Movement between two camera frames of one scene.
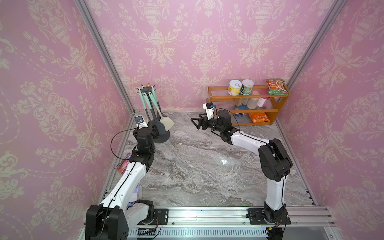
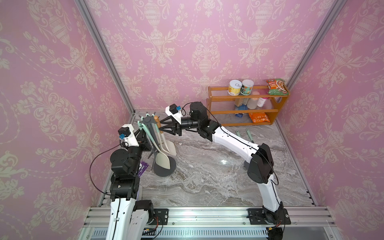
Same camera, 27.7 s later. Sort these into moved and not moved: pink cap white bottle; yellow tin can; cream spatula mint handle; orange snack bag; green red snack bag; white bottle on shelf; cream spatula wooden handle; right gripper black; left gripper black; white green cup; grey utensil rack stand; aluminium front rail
Moved: cream spatula wooden handle; grey utensil rack stand; right gripper black; left gripper black; cream spatula mint handle
Not moved: orange snack bag; white bottle on shelf; pink cap white bottle; white green cup; aluminium front rail; green red snack bag; yellow tin can
